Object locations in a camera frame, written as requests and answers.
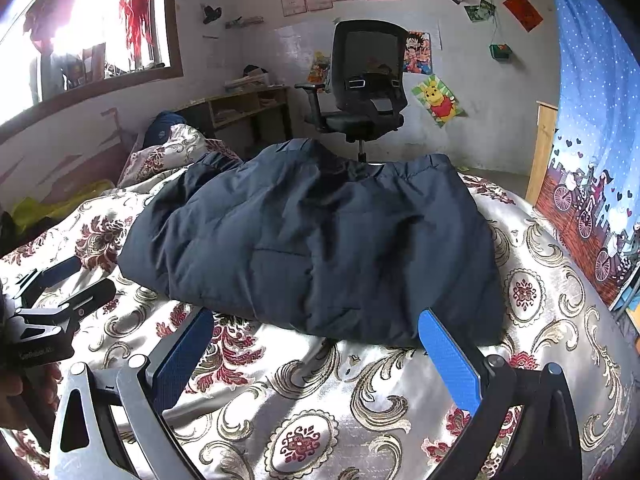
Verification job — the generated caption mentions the dark blue cloth bundle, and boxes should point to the dark blue cloth bundle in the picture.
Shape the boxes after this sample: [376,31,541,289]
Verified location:
[145,111,188,148]

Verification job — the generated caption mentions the orange cartoon wall sticker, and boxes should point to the orange cartoon wall sticker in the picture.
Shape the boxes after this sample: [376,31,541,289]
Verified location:
[307,51,332,83]

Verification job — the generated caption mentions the yellow bear poster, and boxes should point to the yellow bear poster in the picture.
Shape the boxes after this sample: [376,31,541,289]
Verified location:
[411,74,466,128]

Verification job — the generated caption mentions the clutter on desk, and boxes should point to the clutter on desk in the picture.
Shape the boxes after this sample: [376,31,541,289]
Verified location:
[225,65,271,93]

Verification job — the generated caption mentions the red paper wall sheet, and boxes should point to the red paper wall sheet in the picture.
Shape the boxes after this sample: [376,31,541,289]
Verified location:
[502,0,544,32]

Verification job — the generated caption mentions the brown framed window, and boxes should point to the brown framed window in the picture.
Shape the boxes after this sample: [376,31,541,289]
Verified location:
[0,0,183,126]

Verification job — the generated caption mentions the black mesh office chair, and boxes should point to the black mesh office chair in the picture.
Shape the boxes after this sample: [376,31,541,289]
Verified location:
[295,20,408,163]

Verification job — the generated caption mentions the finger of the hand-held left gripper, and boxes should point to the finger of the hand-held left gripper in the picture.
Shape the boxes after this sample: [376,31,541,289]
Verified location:
[20,255,83,307]
[15,278,117,323]

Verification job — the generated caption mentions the yellow-green cloth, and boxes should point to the yellow-green cloth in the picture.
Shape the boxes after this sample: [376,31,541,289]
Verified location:
[10,180,116,231]

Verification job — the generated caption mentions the green wall pictures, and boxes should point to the green wall pictures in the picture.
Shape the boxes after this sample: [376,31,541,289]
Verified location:
[465,0,497,22]

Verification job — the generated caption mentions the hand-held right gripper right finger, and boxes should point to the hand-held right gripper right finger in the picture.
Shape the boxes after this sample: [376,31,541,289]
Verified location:
[417,307,583,480]

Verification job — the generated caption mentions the light wooden post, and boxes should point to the light wooden post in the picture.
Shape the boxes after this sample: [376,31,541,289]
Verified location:
[525,101,559,203]

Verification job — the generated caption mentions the wooden desk with shelves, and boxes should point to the wooden desk with shelves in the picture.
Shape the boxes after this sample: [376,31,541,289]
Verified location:
[175,85,293,156]

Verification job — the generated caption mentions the brown wooden headboard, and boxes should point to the brown wooden headboard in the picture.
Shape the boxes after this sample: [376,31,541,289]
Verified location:
[0,107,146,211]

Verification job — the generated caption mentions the blue printed curtain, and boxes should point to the blue printed curtain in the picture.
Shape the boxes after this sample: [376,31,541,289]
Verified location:
[535,0,640,306]

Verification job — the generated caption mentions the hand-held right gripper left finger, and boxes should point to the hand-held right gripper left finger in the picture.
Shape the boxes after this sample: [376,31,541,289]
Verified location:
[50,307,216,480]

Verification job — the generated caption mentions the person's left hand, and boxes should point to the person's left hand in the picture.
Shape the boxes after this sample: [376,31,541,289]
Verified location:
[0,362,63,431]

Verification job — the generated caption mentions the red hanging decoration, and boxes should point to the red hanging decoration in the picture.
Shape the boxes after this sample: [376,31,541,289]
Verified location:
[119,0,153,61]

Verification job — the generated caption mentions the floral satin bedspread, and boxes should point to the floral satin bedspread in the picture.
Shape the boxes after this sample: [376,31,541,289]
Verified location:
[0,125,640,480]

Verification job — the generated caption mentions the navy padded jacket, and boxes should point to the navy padded jacket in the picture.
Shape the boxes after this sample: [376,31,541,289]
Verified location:
[117,137,506,348]

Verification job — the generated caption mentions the anime character poster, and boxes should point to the anime character poster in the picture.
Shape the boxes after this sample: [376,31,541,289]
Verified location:
[402,31,433,75]

